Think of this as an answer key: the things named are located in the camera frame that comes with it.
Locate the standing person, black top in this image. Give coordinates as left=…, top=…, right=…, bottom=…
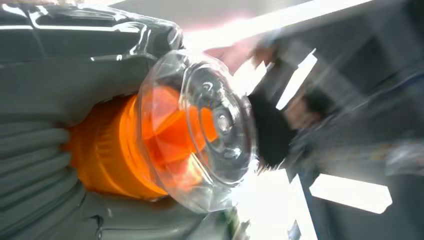
left=246, top=87, right=335, bottom=170

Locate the orange bottle with clear cap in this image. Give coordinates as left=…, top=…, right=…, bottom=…
left=64, top=48, right=259, bottom=215

